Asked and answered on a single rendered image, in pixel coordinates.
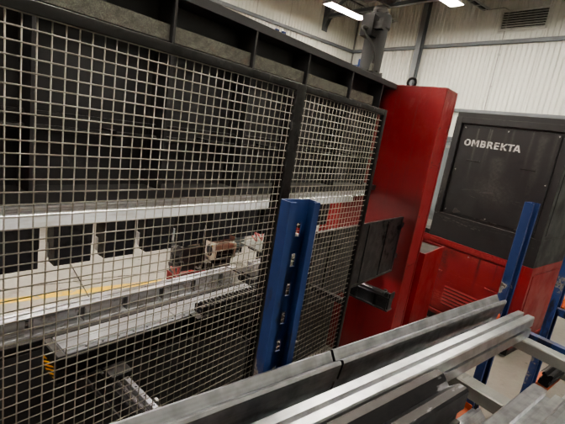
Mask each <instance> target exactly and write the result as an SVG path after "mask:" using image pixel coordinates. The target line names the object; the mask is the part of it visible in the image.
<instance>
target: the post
mask: <svg viewBox="0 0 565 424"><path fill-rule="evenodd" d="M301 84H302V83H300V84H299V85H298V90H296V91H294V90H292V89H289V91H288V88H287V90H286V95H288V96H290V97H292V96H293V97H294V98H293V101H292V98H290V97H286V96H285V101H284V103H287V104H291V103H292V105H293V106H292V108H291V106H290V105H287V107H286V104H284V107H283V111H285V109H286V112H289V113H290V108H291V114H290V118H289V113H284V112H282V119H284V115H285V119H287V120H288V119H289V120H291V121H289V123H288V121H286V120H284V124H283V120H282V123H281V127H286V128H287V127H288V128H289V129H285V128H281V129H280V136H279V140H278V142H280V141H281V142H284V143H285V141H286V143H287V144H286V145H285V144H283V143H281V146H280V143H278V146H277V149H278V150H279V147H280V150H284V146H285V152H284V155H283V151H277V156H276V157H278V152H279V157H285V158H283V159H282V158H278V162H277V158H276V161H275V165H277V164H278V165H282V164H283V165H284V166H275V167H274V172H275V171H276V169H277V172H282V173H281V177H280V173H273V179H275V174H276V179H279V178H280V179H282V180H280V182H279V180H275V184H274V180H272V187H273V185H274V187H278V184H279V186H280V188H274V190H273V188H272V189H271V193H272V191H273V193H277V189H278V193H279V194H278V195H276V194H274V195H272V194H271V195H270V200H269V201H273V200H278V201H277V204H276V201H274V202H272V206H271V202H269V206H268V208H270V207H271V208H275V205H276V207H277V208H276V209H271V212H270V209H268V211H267V215H268V216H267V222H268V218H269V221H275V222H273V225H272V222H269V223H266V228H265V229H269V228H274V229H269V230H265V234H264V239H263V242H265V240H266V242H267V243H266V245H265V243H263V245H262V249H264V246H265V249H266V250H262V251H261V255H262V256H263V251H264V257H263V261H262V257H261V261H260V262H263V264H262V266H261V263H260V267H259V269H261V268H265V267H266V265H267V268H265V269H266V275H265V279H264V275H263V274H265V269H262V270H259V273H258V276H260V273H261V275H262V276H261V277H258V278H257V282H259V279H260V283H258V284H259V288H261V287H262V286H263V287H264V286H265V287H264V288H263V290H262V288H261V289H258V284H256V294H255V295H257V294H259V295H257V299H256V296H255V299H254V302H255V301H257V302H255V303H254V305H253V308H255V306H256V307H257V306H259V307H260V312H259V307H257V308H256V310H255V309H253V311H252V317H251V320H253V316H254V321H252V322H253V326H252V322H251V326H252V327H250V332H251V328H252V331H254V332H251V334H249V338H248V339H249V340H248V344H247V345H249V344H250V348H249V346H247V349H246V351H248V350H250V349H251V350H250V351H249V354H248V352H246V357H247V355H248V356H249V355H250V356H249V357H248V359H247V358H246V360H245V366H244V368H246V367H249V366H250V367H251V370H250V367H249V368H247V369H246V370H245V369H244V372H243V374H244V375H243V377H242V379H244V377H245V379H246V378H248V377H250V376H253V374H254V368H255V363H256V354H257V348H258V342H259V337H260V331H261V322H262V317H263V311H264V305H265V300H266V294H267V285H268V279H269V273H270V268H271V263H272V253H273V248H274V242H275V236H276V231H277V221H278V216H279V210H280V205H281V199H288V198H289V193H290V188H291V182H292V176H293V167H294V162H295V157H296V151H297V146H298V136H299V131H300V125H301V120H302V115H303V110H304V100H305V94H306V89H307V87H306V86H307V85H305V84H303V85H301ZM304 85H305V86H304ZM287 98H288V102H287ZM287 130H288V133H287ZM281 134H283V135H288V136H287V139H286V136H283V135H281ZM281 137H282V140H281ZM281 168H282V171H281ZM274 210H275V215H274ZM269 213H270V217H269ZM273 215H274V220H273ZM267 224H268V228H267ZM271 233H272V236H268V235H271ZM265 235H267V238H266V237H265ZM270 237H271V242H270V247H269V242H268V241H270ZM267 248H270V249H269V252H268V249H267ZM267 254H270V255H268V257H267V256H265V255H267ZM266 261H269V262H267V263H266ZM263 280H266V281H264V284H263V282H261V281H263ZM257 289H258V293H257ZM261 292H262V293H264V294H262V295H261ZM260 299H261V300H260ZM258 300H259V301H258ZM260 302H261V306H260ZM254 311H255V313H257V312H259V317H260V318H259V317H258V313H257V314H255V315H253V314H254ZM257 318H259V319H258V322H257ZM255 319H256V320H255ZM256 323H257V324H258V323H259V324H258V325H257V327H256V326H255V325H256ZM256 329H257V331H256V332H255V330H256ZM255 334H256V338H254V336H255ZM251 337H253V338H251ZM250 338H251V343H252V344H251V343H250ZM254 340H255V344H254V343H253V342H254ZM253 345H254V349H252V348H253ZM252 350H253V353H254V354H252ZM251 354H252V355H251ZM251 356H252V359H253V360H251ZM250 360H251V361H250ZM246 361H247V362H248V361H250V362H248V363H247V365H246ZM249 371H250V376H249V373H247V372H249ZM245 372H246V376H245Z"/></svg>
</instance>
